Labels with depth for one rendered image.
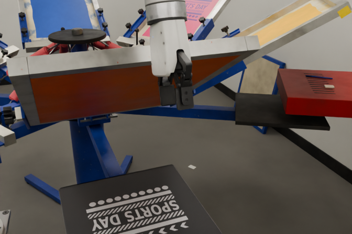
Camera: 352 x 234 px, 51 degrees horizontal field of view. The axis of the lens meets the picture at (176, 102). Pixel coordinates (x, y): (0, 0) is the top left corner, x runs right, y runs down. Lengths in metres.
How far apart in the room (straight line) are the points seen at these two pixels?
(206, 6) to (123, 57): 2.01
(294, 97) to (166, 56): 1.26
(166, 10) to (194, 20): 2.04
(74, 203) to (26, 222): 1.55
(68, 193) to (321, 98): 1.19
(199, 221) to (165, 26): 0.76
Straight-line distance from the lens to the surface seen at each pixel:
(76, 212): 1.33
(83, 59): 0.82
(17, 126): 2.03
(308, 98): 1.86
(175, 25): 0.66
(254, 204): 2.92
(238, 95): 2.24
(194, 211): 1.29
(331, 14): 1.70
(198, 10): 2.79
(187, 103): 0.66
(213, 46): 0.90
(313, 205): 3.03
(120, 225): 1.25
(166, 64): 0.66
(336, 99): 1.89
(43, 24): 2.97
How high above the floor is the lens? 1.76
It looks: 23 degrees down
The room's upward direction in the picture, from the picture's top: straight up
